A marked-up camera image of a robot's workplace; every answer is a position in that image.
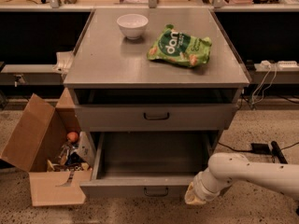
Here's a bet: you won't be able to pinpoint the grey drawer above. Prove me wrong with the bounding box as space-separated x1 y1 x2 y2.
75 104 236 132
80 131 218 199

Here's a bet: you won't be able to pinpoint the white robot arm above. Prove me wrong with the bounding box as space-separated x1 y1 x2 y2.
184 153 299 205

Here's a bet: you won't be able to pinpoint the grey metal drawer cabinet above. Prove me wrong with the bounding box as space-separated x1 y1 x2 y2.
63 7 251 147

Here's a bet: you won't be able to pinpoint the black power adapter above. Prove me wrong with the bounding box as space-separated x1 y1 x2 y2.
251 143 271 155

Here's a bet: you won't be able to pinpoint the black pole on floor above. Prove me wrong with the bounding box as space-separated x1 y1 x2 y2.
271 141 288 164

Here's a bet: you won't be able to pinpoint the mixed packages in box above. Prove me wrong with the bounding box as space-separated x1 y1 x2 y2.
47 132 95 172

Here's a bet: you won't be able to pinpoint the orange fruit in box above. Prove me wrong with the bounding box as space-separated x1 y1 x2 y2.
66 132 78 143

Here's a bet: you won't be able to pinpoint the green snack bag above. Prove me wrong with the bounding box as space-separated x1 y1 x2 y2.
147 24 212 68

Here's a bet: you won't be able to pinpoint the white power strip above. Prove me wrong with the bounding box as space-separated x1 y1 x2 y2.
278 61 299 70

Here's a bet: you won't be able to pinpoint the open cardboard box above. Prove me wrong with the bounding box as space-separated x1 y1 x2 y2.
1 90 94 206

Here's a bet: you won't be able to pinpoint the white ceramic bowl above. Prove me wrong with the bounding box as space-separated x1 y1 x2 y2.
117 14 149 39

